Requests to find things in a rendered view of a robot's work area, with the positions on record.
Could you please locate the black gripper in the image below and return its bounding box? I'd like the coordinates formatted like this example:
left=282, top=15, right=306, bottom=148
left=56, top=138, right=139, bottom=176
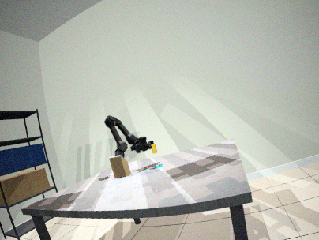
left=135, top=141, right=154, bottom=153

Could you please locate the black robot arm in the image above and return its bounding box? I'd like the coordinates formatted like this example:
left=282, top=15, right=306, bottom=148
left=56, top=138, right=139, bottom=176
left=104, top=115, right=147, bottom=158

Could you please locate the yellow cylinder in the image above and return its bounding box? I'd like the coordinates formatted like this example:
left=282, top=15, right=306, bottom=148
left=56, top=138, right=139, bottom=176
left=151, top=144, right=157, bottom=153

